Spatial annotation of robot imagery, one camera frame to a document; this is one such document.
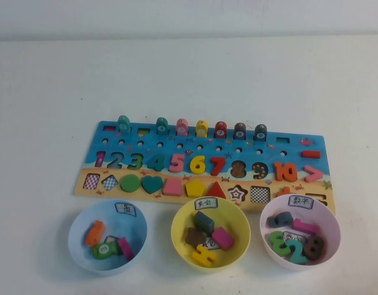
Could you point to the red number seven piece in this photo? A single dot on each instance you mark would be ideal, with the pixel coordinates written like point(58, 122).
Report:
point(218, 166)

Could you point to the colourful wooden puzzle board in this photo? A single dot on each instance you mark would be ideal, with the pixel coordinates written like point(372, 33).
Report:
point(268, 147)

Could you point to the brown fish piece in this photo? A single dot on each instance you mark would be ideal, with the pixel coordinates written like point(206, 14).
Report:
point(240, 131)

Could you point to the teal number two piece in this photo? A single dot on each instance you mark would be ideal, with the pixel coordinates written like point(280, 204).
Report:
point(296, 256)

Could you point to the pink fish piece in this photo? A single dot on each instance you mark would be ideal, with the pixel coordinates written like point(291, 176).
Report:
point(182, 127)

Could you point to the dark grey fish piece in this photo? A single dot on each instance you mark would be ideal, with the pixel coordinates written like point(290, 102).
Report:
point(261, 132)

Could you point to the orange plus sign piece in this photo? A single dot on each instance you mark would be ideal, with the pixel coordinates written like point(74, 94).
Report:
point(283, 192)

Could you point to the magenta rhombus piece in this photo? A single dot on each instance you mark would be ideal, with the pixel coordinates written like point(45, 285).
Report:
point(223, 238)

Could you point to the brown star piece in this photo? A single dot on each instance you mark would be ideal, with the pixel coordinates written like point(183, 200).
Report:
point(195, 236)

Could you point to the yellow number six piece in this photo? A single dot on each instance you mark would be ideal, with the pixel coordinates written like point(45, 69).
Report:
point(195, 167)

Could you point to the magenta number one piece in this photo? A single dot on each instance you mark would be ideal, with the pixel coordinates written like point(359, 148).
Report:
point(304, 226)

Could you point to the pink greater-than sign piece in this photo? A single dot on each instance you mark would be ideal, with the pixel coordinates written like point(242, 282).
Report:
point(316, 173)

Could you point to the pink number five piece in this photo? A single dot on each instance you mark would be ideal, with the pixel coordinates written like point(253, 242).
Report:
point(177, 167)

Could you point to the green number three piece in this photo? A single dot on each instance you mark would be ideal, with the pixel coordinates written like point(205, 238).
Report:
point(273, 241)

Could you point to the pink plastic bowl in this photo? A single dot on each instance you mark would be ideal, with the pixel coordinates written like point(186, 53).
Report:
point(330, 221)

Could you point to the pink trapezoid piece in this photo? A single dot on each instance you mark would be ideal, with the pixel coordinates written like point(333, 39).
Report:
point(173, 186)

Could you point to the green fish piece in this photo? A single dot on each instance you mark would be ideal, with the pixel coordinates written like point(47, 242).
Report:
point(104, 249)

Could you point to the brown number eight piece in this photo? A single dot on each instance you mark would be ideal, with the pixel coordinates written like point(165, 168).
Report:
point(316, 252)

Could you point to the white paper label 鱼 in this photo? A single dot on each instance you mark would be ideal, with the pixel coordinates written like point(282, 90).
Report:
point(126, 208)
point(111, 238)

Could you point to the yellow fish piece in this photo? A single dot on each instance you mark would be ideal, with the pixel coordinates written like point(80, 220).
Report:
point(202, 128)

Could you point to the yellow plastic bowl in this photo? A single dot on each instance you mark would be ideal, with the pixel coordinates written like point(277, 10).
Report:
point(239, 224)

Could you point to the dark teal number four piece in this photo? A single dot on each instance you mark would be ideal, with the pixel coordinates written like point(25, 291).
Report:
point(158, 163)

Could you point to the green circle piece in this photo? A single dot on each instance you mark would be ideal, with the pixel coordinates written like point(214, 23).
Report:
point(130, 182)

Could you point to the white paper label 数字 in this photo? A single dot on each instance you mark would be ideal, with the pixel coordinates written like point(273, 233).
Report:
point(300, 201)
point(296, 236)

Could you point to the grey number nine piece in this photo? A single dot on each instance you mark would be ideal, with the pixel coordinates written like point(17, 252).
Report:
point(274, 221)

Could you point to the orange fish piece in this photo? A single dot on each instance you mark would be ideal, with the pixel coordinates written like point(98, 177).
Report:
point(95, 233)

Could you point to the white paper label 其它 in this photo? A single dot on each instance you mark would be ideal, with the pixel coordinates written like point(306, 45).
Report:
point(212, 245)
point(205, 203)

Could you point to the dark grey rectangle piece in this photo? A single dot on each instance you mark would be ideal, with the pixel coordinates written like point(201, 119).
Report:
point(204, 222)

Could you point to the light blue plastic bowl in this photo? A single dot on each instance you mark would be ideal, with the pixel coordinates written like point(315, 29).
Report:
point(78, 242)

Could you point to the yellow pentagon piece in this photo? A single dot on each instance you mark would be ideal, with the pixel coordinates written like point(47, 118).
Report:
point(195, 188)

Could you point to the teal heart piece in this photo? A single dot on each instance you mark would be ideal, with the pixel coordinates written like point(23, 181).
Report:
point(152, 183)

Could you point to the red triangle piece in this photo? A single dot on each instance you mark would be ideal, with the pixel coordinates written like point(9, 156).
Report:
point(216, 190)

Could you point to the dark teal fish piece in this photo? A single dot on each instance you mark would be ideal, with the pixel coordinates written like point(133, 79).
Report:
point(162, 125)

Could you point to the red fish piece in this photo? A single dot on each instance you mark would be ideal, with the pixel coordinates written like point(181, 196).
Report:
point(221, 130)

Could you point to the orange number ten piece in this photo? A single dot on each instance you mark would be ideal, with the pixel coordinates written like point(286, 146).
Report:
point(278, 172)

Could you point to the red minus sign piece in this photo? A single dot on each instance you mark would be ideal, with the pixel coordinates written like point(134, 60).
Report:
point(311, 153)

